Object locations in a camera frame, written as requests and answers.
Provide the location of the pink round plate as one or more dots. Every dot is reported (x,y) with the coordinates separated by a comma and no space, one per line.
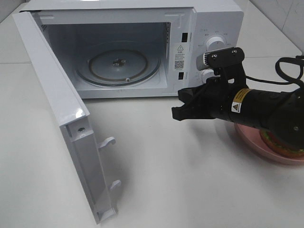
(252,138)

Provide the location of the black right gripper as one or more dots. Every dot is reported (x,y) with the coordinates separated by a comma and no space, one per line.
(212,101)

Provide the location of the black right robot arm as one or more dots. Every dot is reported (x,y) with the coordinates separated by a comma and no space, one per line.
(280,113)

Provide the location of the white microwave oven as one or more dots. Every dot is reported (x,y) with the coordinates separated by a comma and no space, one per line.
(178,29)

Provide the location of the glass microwave turntable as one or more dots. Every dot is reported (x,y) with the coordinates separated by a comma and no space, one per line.
(118,63)

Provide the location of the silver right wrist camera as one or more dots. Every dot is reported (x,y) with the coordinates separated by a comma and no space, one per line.
(223,57)

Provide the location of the white microwave knob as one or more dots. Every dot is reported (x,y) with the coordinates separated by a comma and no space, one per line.
(205,74)
(215,42)

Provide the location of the burger with lettuce and cheese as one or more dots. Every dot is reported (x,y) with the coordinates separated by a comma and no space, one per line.
(279,147)

